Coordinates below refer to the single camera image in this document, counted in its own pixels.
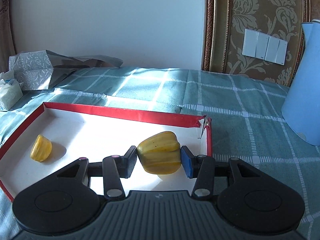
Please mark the blue electric kettle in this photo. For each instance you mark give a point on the blue electric kettle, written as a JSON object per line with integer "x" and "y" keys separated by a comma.
{"x": 301, "y": 106}

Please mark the brown patterned curtain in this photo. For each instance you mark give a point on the brown patterned curtain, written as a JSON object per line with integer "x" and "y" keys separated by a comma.
{"x": 7, "y": 47}

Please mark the large yellow starfruit chunk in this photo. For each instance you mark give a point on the large yellow starfruit chunk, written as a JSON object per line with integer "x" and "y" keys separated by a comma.
{"x": 41, "y": 149}

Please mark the grey patterned gift bag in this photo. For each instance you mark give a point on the grey patterned gift bag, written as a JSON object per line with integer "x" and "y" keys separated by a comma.
{"x": 40, "y": 70}

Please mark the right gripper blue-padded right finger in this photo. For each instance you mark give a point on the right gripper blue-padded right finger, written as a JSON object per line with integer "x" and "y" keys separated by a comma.
{"x": 204, "y": 168}

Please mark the teal checked tablecloth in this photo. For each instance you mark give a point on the teal checked tablecloth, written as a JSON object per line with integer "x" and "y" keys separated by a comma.
{"x": 245, "y": 113}

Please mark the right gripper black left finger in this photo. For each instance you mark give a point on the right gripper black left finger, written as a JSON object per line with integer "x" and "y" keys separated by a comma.
{"x": 112, "y": 169}

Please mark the tissue pack with cat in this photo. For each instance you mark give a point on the tissue pack with cat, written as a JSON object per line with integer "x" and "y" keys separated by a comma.
{"x": 10, "y": 91}

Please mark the red shallow cardboard box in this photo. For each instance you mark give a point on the red shallow cardboard box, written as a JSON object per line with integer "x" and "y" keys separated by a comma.
{"x": 92, "y": 132}

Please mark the white wall switch panel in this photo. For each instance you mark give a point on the white wall switch panel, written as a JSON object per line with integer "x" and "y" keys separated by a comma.
{"x": 264, "y": 47}

